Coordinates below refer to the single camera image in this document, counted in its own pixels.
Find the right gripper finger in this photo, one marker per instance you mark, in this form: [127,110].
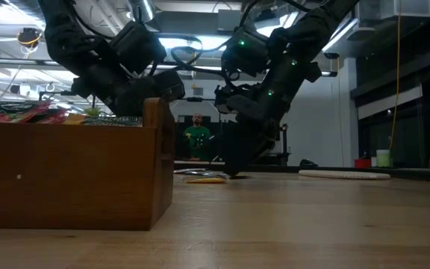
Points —
[239,149]
[263,143]

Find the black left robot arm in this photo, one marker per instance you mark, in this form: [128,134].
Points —
[69,37]

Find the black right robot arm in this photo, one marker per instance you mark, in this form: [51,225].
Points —
[312,30]

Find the silver tea packet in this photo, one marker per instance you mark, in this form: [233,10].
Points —
[189,171]
[215,175]

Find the wooden tea organizer box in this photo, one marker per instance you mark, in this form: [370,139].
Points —
[69,175]

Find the black low table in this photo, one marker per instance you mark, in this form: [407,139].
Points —
[278,158]

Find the person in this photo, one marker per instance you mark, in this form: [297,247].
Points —
[197,138]

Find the long ceiling light bar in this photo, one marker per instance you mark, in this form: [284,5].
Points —
[200,68]

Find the round woven white mat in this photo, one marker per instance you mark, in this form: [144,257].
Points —
[343,175]

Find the red container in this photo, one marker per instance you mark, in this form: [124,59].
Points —
[362,163]

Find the pale green cup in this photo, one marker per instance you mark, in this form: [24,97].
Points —
[383,158]

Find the black camera stand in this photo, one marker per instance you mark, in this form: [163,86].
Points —
[285,140]

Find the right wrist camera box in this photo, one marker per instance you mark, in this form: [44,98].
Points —
[245,52]

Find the silver round air duct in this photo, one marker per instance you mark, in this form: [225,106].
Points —
[142,9]

